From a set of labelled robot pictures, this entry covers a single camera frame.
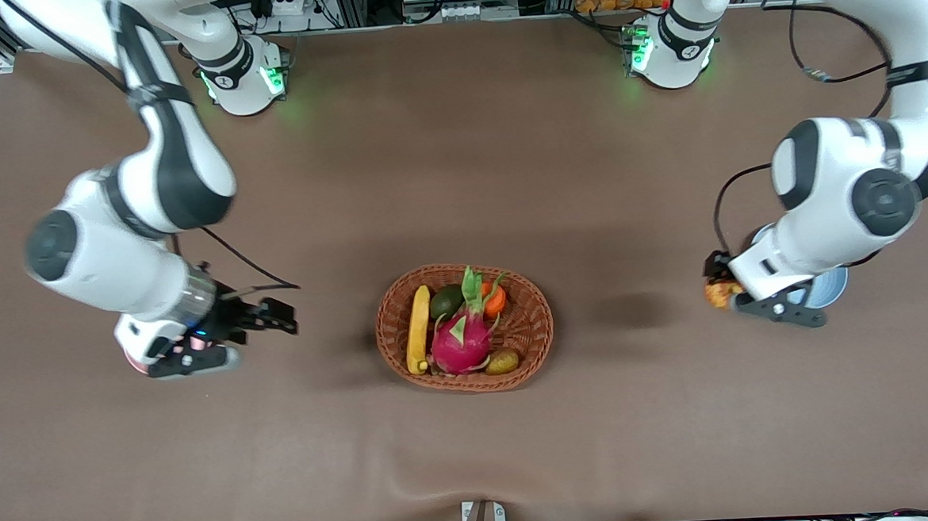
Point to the blue round plate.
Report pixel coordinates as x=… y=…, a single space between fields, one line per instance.
x=831 y=285

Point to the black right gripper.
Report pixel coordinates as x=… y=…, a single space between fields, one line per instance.
x=232 y=315

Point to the dark green avocado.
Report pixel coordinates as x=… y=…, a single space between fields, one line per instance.
x=446 y=303

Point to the pink round plate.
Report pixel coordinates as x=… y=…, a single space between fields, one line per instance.
x=134 y=365

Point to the brown table mat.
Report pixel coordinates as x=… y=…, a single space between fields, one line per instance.
x=680 y=440

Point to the orange tangerine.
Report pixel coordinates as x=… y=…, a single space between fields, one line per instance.
x=496 y=300

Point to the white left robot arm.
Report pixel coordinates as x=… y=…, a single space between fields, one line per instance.
x=850 y=193

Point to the small orange fruit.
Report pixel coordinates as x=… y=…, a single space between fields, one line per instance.
x=720 y=292

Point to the brown wicker basket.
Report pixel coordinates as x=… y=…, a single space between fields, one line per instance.
x=392 y=328

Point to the yellow banana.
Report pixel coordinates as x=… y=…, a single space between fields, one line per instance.
x=418 y=330

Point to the aluminium frame profile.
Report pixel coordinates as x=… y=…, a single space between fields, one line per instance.
x=351 y=3

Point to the pink dragon fruit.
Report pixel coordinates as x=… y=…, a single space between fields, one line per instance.
x=462 y=344

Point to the white power strip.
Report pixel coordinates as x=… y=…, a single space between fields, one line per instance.
x=288 y=4

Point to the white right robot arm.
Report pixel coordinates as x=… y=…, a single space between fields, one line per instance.
x=98 y=256

